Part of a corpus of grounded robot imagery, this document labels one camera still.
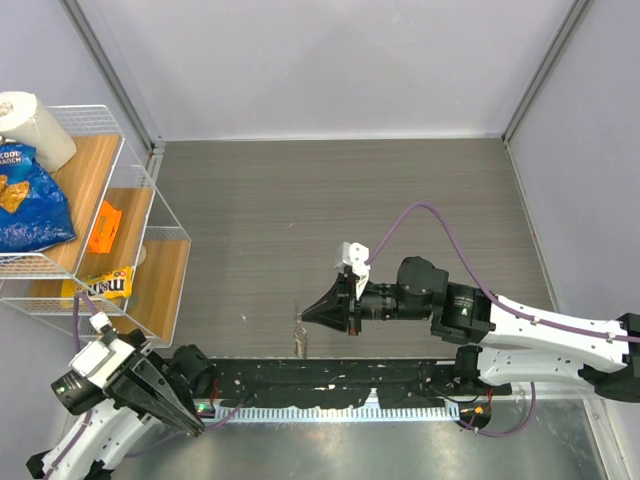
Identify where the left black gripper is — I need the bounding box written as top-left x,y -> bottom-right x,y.
103,330 -> 205,431

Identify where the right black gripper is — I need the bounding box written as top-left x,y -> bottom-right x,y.
302,269 -> 432,336

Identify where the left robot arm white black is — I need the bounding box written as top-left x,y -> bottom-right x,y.
26,327 -> 216,479

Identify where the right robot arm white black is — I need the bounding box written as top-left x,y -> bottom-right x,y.
301,256 -> 639,403

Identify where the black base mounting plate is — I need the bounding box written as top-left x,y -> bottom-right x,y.
167,351 -> 511,409

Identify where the yellow m&m's bag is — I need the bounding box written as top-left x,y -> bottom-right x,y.
59,266 -> 135,300

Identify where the orange candy packet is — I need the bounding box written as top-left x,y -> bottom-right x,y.
87,200 -> 122,254

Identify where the blue chips bag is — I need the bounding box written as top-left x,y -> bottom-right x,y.
1,142 -> 76,253

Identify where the paper towel roll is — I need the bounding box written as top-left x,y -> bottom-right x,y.
1,91 -> 77,173

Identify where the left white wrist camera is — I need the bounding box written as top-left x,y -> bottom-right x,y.
69,312 -> 135,389

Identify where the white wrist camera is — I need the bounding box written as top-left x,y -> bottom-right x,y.
335,242 -> 371,299
69,312 -> 135,389

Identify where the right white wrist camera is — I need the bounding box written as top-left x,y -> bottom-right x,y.
335,242 -> 371,299

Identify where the white wire shelf rack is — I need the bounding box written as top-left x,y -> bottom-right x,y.
1,105 -> 191,348

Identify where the white slotted cable duct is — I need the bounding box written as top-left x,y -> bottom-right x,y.
195,402 -> 460,424

